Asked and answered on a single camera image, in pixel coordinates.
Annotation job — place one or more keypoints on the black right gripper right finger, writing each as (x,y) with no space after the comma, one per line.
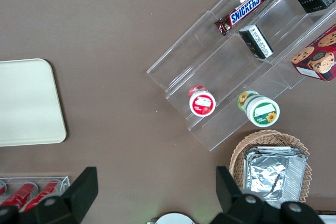
(231,203)

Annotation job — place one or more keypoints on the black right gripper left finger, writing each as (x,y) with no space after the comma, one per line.
(76,195)

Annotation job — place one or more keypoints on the woven wicker basket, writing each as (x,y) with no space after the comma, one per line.
(240,153)

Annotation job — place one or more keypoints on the cream plastic tray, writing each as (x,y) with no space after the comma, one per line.
(26,103)

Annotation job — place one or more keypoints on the clear acrylic can holder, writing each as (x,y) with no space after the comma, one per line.
(64,180)

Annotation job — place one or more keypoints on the red soda can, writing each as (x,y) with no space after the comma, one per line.
(2,186)
(19,195)
(42,193)

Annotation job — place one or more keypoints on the aluminium foil container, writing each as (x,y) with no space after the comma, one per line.
(270,174)

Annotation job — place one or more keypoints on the white round object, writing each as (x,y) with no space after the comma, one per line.
(174,219)

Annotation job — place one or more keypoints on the green lid sunflower cup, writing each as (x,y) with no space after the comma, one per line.
(261,110)

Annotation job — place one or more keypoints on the red lid strawberry cup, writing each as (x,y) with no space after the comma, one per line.
(202,102)

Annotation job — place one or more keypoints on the clear acrylic tiered shelf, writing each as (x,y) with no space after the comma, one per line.
(210,58)

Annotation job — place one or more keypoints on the small black white box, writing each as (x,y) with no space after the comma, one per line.
(256,41)

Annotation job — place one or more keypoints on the red cookie box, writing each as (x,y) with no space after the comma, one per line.
(319,57)

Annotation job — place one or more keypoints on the Snickers chocolate bar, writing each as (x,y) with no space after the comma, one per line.
(242,10)

